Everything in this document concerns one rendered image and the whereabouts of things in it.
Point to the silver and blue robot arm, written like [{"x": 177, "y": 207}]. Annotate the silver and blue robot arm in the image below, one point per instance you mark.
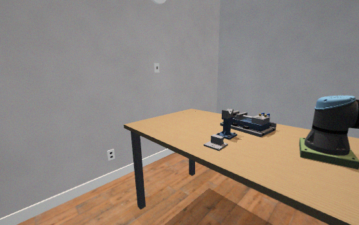
[{"x": 333, "y": 117}]

